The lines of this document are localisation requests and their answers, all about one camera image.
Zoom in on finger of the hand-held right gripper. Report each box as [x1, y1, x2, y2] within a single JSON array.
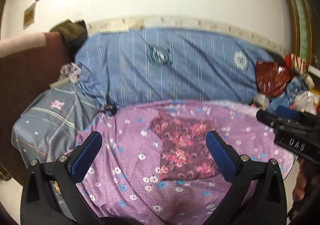
[[275, 105, 304, 117], [256, 110, 284, 129]]

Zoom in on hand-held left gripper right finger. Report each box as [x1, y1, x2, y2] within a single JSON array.
[[205, 130, 288, 225]]

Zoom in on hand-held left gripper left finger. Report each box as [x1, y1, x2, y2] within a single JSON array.
[[20, 131, 103, 225]]

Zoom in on maroon floral garment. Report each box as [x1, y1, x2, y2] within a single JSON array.
[[149, 114, 220, 181]]

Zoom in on person's right hand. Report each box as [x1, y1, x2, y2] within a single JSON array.
[[292, 159, 313, 201]]

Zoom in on white plastic bag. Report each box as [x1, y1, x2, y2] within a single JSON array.
[[292, 90, 318, 116]]

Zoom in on blue denim cloth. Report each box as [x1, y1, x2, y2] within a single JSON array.
[[269, 76, 308, 113]]

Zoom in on dark red plastic bag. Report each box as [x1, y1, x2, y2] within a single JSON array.
[[255, 61, 293, 97]]

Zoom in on purple floral blanket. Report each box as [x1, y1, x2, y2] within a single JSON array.
[[64, 99, 295, 225]]

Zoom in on small grey floral cloth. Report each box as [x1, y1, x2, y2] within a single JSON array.
[[60, 63, 83, 83]]

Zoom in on blue plaid quilt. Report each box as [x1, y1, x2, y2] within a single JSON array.
[[74, 27, 275, 113]]

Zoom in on brown headboard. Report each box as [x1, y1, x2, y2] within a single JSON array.
[[0, 32, 75, 180]]

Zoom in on wooden framed panel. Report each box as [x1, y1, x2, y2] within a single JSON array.
[[275, 0, 315, 66]]

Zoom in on olive green cloth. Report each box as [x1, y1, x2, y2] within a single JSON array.
[[50, 19, 88, 46]]

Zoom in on small wall picture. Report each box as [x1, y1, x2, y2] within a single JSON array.
[[24, 2, 37, 27]]

